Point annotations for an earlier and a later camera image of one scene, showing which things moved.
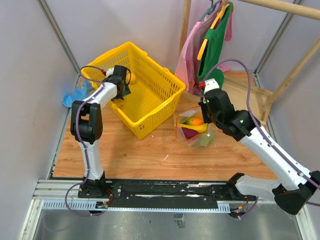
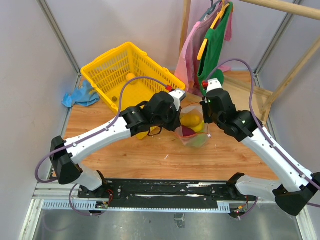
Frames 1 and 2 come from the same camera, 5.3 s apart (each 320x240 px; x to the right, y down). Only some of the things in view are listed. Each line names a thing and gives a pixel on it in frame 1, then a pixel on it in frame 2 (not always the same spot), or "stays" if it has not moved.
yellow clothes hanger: (218, 15) stays
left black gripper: (126, 91) → (176, 122)
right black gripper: (203, 104) stays
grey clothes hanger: (210, 10) stays
